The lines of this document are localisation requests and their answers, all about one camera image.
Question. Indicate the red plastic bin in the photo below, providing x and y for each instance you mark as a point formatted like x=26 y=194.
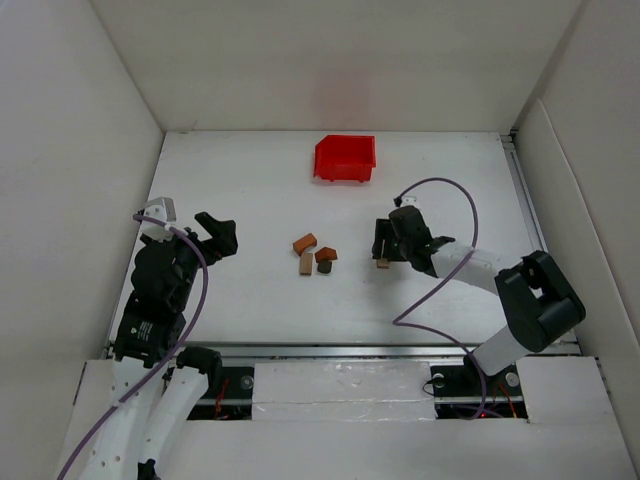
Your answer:
x=345 y=158

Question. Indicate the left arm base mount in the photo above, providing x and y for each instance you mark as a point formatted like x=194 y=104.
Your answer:
x=231 y=400

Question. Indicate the tan short wood block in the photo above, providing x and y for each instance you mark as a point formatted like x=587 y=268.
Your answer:
x=306 y=263

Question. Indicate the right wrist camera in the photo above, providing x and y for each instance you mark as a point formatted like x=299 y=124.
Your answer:
x=407 y=200

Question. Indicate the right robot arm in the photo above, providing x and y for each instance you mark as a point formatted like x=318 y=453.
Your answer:
x=538 y=302

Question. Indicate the orange arch wood block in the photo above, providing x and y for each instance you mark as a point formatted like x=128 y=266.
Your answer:
x=304 y=243

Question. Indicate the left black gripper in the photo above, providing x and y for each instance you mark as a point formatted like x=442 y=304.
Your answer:
x=198 y=244

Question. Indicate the aluminium front rail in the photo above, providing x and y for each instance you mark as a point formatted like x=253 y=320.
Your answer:
x=332 y=351

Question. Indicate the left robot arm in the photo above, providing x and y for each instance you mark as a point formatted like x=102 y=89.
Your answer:
x=157 y=379

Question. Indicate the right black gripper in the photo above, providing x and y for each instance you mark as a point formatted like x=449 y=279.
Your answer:
x=385 y=240

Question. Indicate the aluminium right rail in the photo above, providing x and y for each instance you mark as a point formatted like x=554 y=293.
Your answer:
x=567 y=344

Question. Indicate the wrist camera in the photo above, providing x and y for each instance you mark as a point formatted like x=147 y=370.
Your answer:
x=163 y=210
x=407 y=200

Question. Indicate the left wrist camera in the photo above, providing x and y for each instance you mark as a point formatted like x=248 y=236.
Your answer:
x=163 y=210

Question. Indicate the dark brown small block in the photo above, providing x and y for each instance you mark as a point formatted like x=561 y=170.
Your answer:
x=324 y=267

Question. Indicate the reddish brown house block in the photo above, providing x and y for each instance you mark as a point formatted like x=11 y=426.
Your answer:
x=326 y=254

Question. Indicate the aluminium rail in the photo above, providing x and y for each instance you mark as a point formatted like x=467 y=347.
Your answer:
x=332 y=351
x=567 y=344

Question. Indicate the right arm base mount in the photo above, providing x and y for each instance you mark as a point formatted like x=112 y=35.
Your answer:
x=458 y=393

